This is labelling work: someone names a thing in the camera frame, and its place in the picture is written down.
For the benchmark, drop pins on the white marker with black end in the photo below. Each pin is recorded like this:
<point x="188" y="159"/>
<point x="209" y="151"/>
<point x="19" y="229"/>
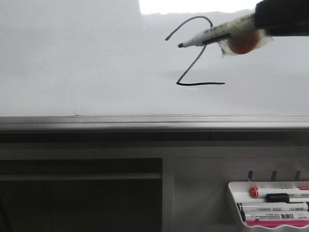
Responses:
<point x="271" y="207"/>

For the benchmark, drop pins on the black hook middle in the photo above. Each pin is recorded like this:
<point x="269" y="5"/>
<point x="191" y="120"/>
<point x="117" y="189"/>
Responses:
<point x="273" y="176"/>

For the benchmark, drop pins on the red magnet taped to marker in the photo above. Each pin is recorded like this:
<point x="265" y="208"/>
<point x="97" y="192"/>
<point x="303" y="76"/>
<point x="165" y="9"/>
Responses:
<point x="244" y="43"/>

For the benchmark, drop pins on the black hook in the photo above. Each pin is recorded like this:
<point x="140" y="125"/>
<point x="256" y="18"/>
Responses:
<point x="297" y="175"/>
<point x="250" y="176"/>
<point x="273" y="176"/>

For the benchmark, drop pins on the white marker tray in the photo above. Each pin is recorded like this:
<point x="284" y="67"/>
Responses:
<point x="239" y="192"/>

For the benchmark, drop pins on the black hook right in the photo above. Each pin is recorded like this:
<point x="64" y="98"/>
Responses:
<point x="297" y="175"/>

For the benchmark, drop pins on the white whiteboard with grey frame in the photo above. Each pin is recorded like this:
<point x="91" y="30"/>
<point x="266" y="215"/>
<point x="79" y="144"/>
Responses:
<point x="108" y="69"/>

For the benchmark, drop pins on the black hook left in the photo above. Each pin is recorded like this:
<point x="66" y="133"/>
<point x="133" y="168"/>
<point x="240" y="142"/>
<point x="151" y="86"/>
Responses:
<point x="250" y="176"/>

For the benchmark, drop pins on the white black whiteboard marker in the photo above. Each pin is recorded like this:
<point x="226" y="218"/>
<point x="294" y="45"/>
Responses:
<point x="230" y="29"/>

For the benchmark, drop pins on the black capped marker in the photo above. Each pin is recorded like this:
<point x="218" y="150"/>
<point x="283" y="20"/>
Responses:
<point x="286" y="198"/>

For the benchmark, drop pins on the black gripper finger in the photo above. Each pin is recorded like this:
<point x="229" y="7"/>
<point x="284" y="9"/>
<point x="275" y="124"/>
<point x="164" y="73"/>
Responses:
<point x="283" y="17"/>

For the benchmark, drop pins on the white labelled marker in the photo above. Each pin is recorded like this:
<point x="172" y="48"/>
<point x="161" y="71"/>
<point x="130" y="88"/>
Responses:
<point x="274" y="215"/>

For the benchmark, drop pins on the red capped marker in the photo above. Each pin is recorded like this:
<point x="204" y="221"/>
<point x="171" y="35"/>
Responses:
<point x="257" y="192"/>

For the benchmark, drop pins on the pink whiteboard eraser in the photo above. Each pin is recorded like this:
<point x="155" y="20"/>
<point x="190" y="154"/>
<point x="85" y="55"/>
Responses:
<point x="274" y="224"/>

